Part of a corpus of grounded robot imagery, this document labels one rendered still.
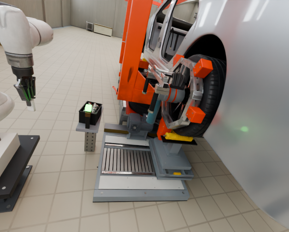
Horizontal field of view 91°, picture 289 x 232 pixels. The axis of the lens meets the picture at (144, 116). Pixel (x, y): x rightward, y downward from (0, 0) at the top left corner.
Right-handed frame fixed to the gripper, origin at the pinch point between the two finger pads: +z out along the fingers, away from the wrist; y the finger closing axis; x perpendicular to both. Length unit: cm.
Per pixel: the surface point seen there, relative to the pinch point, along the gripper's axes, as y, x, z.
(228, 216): 19, 155, 77
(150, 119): -41, 76, 25
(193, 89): -12, 88, -21
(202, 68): -13, 89, -34
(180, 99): -29, 91, -6
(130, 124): -54, 60, 44
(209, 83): -12, 97, -27
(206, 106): -4, 97, -15
